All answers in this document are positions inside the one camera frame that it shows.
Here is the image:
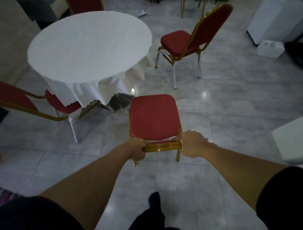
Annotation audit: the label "person's left hand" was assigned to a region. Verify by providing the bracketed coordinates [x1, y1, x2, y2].
[124, 137, 147, 162]

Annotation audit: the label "person's right hand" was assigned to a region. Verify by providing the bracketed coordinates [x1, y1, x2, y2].
[174, 130, 210, 159]

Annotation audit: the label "red dotted gold-frame banquet chair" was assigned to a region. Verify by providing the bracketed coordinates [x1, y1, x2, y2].
[128, 94, 183, 166]

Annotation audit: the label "person's left forearm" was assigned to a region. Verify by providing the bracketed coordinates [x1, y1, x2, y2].
[40, 143, 133, 230]

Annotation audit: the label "person's right forearm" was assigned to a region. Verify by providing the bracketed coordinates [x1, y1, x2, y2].
[201, 143, 290, 212]

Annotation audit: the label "person's black shoe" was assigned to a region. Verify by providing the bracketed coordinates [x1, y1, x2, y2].
[148, 192, 161, 211]

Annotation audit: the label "silver round table base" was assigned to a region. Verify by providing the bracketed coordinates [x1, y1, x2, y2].
[101, 86, 136, 113]

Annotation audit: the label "person's black trouser leg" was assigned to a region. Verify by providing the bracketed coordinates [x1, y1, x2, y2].
[128, 206, 181, 230]

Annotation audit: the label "white round tablecloth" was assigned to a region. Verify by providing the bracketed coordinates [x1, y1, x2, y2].
[27, 11, 154, 108]

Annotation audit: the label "person's black right sleeve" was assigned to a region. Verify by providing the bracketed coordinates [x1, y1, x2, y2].
[256, 166, 303, 230]

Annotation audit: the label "person's black sleeve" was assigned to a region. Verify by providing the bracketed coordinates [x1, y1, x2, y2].
[0, 195, 84, 230]
[256, 166, 303, 230]

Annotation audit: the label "person's black left sleeve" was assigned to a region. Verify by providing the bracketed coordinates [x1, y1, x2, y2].
[0, 195, 84, 230]

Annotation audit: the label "white plastic canister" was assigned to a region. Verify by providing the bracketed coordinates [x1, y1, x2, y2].
[257, 40, 285, 59]

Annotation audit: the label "gold chair legs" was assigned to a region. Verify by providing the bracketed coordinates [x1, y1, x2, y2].
[180, 0, 206, 19]

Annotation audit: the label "white cabinet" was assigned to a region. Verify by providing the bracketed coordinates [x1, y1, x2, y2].
[247, 0, 303, 45]

